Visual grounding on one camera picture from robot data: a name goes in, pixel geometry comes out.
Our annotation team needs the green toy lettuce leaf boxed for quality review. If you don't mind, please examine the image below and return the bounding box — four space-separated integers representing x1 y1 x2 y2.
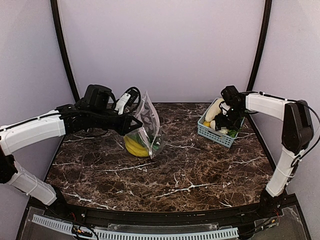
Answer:
227 129 239 138

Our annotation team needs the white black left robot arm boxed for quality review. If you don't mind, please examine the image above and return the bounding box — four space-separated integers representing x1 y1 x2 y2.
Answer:
0 84 143 206

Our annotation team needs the black right frame post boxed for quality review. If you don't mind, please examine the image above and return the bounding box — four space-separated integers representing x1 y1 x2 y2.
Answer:
246 0 273 91

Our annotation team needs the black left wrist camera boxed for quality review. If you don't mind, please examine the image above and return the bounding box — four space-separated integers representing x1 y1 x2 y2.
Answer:
112 86 142 116

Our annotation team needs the black left frame post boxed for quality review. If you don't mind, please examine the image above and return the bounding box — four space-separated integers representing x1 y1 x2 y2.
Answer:
50 0 80 102

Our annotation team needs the blue plastic vegetable basket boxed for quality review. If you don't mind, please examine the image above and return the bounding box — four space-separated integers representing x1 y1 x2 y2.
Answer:
197 98 245 148

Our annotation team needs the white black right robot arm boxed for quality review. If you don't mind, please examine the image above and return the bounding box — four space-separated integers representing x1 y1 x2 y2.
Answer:
214 85 320 217

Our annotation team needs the grey slotted cable duct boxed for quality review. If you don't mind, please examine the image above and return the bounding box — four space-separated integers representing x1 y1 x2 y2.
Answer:
32 214 239 240

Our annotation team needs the clear zip top bag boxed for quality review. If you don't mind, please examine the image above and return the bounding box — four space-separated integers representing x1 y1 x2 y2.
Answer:
124 92 164 159

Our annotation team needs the yellow toy lemon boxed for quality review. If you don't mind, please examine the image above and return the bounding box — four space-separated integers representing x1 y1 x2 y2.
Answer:
203 121 210 127

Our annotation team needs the green toy okra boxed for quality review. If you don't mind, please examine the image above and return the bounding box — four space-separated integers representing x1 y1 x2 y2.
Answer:
150 134 163 151

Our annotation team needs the black frame post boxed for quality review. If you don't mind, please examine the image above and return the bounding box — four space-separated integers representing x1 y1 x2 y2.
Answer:
50 0 80 102
246 0 273 91

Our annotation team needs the dark green toy cucumber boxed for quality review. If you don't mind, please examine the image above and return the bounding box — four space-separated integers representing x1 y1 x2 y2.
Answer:
129 133 147 148

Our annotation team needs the yellow toy banana bunch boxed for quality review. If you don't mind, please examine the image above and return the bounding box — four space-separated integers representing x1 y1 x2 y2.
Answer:
123 136 149 158

